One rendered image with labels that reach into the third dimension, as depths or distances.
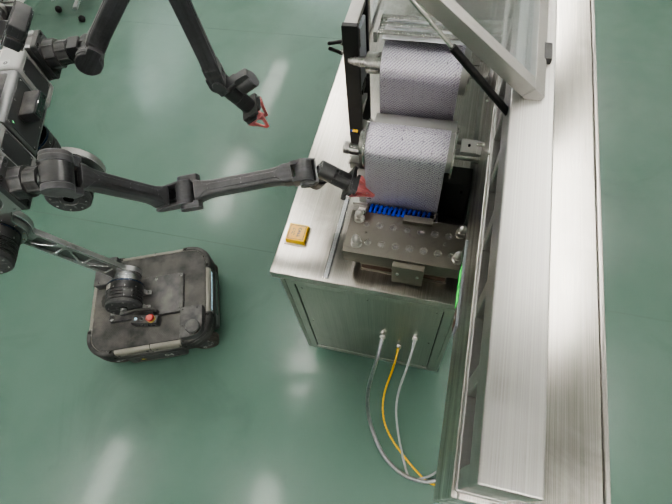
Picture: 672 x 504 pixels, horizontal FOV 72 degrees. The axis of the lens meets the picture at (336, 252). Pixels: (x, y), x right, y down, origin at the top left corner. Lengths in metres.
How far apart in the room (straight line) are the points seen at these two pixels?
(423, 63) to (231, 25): 2.95
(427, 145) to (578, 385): 0.74
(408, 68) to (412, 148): 0.25
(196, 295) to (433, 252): 1.35
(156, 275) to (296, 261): 1.12
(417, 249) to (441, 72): 0.53
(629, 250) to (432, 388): 1.33
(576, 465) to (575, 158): 0.67
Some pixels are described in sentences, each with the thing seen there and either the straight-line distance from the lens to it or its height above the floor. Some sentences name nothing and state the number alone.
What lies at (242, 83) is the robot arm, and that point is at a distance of 1.72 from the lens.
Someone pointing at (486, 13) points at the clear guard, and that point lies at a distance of 1.02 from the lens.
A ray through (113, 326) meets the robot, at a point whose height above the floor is 0.24.
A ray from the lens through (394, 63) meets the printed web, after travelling 1.49.
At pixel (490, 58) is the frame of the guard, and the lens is 0.95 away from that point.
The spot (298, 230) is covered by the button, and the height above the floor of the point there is 0.92.
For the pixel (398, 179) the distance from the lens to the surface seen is 1.45.
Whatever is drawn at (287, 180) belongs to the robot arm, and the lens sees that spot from 1.45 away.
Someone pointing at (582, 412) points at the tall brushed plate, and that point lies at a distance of 0.97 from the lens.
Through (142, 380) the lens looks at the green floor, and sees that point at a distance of 2.68.
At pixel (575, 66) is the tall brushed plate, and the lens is 1.46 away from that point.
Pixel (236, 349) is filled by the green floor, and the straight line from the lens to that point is 2.54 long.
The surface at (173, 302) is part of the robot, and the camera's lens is 2.46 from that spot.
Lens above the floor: 2.32
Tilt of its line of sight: 60 degrees down
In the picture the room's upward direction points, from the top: 10 degrees counter-clockwise
